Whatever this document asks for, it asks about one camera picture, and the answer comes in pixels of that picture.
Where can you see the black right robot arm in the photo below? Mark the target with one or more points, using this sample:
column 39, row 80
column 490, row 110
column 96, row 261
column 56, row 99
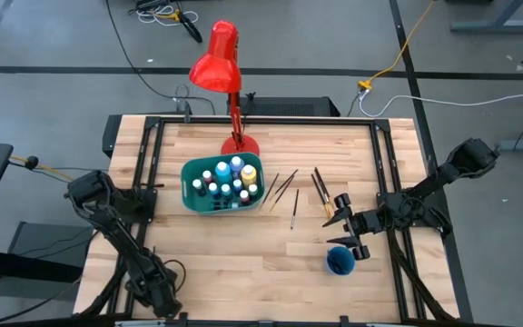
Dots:
column 425, row 186

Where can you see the black padded bar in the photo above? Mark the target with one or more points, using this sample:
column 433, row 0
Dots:
column 16, row 265

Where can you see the small cobalt blue paint bottle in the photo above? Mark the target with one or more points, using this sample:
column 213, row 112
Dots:
column 237, row 184

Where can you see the black side panel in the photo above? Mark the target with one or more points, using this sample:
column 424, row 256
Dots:
column 112, row 136

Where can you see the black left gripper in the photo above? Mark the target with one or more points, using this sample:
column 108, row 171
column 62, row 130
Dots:
column 164, row 295

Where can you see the black mesh box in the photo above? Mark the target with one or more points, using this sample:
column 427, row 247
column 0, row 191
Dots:
column 284, row 106

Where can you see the dark brush long silver ferrule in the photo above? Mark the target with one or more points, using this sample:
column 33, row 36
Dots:
column 294, row 209

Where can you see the large turquoise paint bottle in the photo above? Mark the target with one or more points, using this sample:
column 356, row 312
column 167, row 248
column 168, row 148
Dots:
column 223, row 169

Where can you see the teal plastic caddy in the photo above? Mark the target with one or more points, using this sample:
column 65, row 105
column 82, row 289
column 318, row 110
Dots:
column 189, row 200

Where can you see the large yellow paint bottle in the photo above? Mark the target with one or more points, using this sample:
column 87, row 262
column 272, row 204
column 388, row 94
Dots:
column 248, row 173

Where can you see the small teal green paint bottle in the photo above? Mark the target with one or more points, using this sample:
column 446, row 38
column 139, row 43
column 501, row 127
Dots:
column 197, row 184

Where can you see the red desk lamp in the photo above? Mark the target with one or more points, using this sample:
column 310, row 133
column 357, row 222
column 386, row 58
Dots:
column 216, row 68

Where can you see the black yellow hand tool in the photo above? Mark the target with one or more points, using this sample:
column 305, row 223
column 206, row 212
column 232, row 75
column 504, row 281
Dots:
column 191, row 29

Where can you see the grey desk leg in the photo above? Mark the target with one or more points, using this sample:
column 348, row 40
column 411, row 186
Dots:
column 493, row 25

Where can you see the blue plastic cup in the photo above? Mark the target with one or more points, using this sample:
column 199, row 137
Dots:
column 340, row 261

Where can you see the large periwinkle paint bottle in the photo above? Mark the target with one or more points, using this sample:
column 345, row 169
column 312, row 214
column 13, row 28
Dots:
column 237, row 162

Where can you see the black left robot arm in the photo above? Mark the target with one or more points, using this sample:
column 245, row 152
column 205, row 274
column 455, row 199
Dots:
column 116, row 227

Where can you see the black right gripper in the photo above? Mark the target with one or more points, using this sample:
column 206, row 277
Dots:
column 368, row 222

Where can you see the thin brush yellow ferrule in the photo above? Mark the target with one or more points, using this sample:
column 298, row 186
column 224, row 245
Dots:
column 270, row 188
column 282, row 194
column 286, row 182

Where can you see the small turquoise paint bottle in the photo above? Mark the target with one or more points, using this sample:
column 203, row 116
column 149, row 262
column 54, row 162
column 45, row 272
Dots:
column 226, row 188

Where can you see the small red paint bottle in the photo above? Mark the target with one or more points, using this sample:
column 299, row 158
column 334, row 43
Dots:
column 244, row 195

